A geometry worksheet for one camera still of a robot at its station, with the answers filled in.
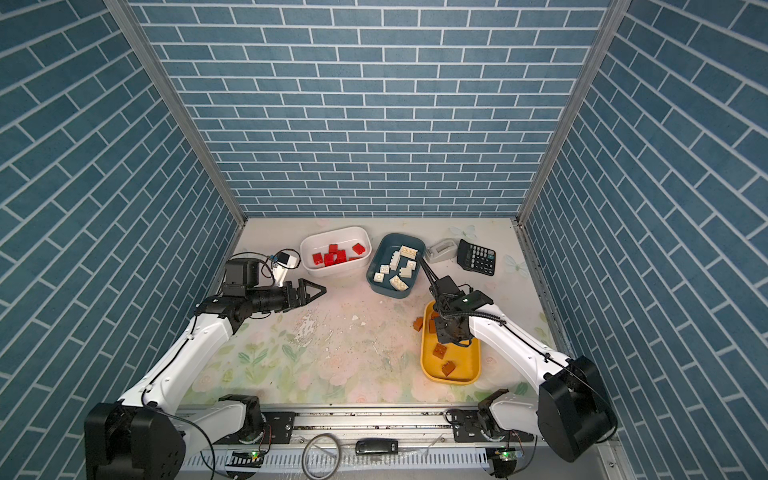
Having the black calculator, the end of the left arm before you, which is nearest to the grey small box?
the black calculator

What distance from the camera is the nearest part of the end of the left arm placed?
Result: 0.58 m

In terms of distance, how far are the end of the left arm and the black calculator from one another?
0.54 meters

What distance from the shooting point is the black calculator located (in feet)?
3.51
